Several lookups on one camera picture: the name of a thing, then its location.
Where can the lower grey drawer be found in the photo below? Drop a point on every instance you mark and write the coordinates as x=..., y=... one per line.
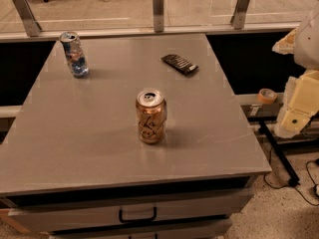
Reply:
x=200, y=229

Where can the upper grey drawer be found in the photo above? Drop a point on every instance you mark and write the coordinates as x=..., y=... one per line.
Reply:
x=105, y=213

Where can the black drawer handle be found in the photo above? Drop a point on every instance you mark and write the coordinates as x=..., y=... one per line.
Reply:
x=138, y=215

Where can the middle metal rail bracket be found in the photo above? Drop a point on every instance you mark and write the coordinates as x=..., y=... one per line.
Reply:
x=158, y=15

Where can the orange soda can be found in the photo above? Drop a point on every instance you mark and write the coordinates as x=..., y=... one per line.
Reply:
x=151, y=114

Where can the black metal stand leg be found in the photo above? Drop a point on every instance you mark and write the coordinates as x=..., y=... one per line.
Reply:
x=294, y=179

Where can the blue energy drink can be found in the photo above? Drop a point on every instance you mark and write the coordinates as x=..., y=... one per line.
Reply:
x=74, y=54

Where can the left metal rail bracket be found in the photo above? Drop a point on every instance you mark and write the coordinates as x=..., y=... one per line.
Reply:
x=32, y=28

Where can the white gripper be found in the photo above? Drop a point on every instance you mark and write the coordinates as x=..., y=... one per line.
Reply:
x=308, y=44

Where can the black snack bar wrapper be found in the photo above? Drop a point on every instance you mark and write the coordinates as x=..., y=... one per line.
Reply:
x=180, y=64

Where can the metal rail bracket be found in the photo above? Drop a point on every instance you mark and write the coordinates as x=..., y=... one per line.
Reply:
x=158, y=15
x=239, y=15
x=32, y=28

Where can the roll of tan tape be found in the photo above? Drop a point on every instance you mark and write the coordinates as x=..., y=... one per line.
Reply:
x=267, y=96

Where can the right metal rail bracket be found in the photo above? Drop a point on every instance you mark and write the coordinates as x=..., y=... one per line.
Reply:
x=239, y=15

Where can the grey drawer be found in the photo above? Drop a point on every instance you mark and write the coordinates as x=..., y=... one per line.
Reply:
x=105, y=213
x=200, y=229

